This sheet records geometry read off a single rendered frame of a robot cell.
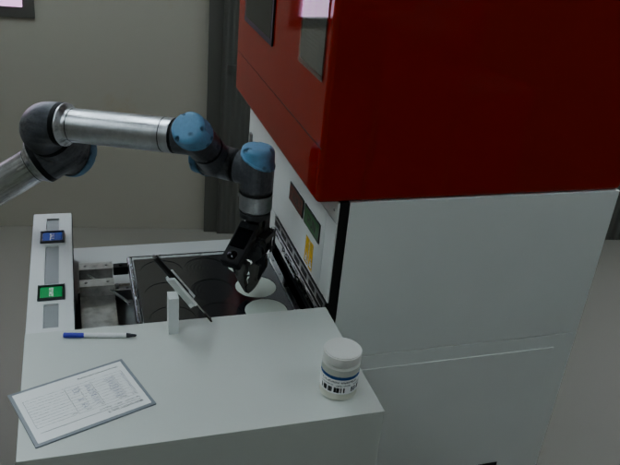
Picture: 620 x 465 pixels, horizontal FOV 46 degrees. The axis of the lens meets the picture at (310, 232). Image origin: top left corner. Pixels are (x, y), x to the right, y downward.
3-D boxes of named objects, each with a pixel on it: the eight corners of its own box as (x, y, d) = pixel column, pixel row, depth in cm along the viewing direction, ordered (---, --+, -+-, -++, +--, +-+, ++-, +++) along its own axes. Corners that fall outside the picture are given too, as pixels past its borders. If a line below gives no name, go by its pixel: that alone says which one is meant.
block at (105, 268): (112, 270, 183) (112, 260, 182) (113, 278, 180) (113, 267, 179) (78, 273, 181) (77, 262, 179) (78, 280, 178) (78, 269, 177)
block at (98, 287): (113, 287, 176) (113, 277, 175) (114, 294, 174) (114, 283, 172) (79, 290, 174) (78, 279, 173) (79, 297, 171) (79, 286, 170)
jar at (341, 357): (349, 375, 140) (354, 335, 136) (361, 399, 134) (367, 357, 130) (314, 379, 138) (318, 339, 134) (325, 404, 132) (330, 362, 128)
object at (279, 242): (274, 256, 204) (276, 225, 200) (321, 348, 167) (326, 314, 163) (268, 256, 204) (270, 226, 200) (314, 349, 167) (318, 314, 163)
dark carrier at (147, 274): (264, 253, 196) (264, 251, 195) (300, 325, 167) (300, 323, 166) (133, 261, 185) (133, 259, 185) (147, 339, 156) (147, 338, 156)
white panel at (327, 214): (252, 208, 237) (259, 89, 219) (330, 359, 168) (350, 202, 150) (243, 208, 236) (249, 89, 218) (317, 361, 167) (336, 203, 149)
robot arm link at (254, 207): (264, 202, 159) (231, 194, 162) (263, 220, 161) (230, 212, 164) (278, 190, 166) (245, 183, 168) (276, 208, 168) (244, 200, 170)
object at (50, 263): (74, 258, 199) (71, 212, 192) (78, 386, 152) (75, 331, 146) (38, 260, 196) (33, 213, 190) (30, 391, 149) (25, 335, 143)
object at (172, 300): (194, 322, 151) (195, 267, 145) (196, 333, 148) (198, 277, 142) (164, 325, 150) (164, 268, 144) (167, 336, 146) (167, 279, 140)
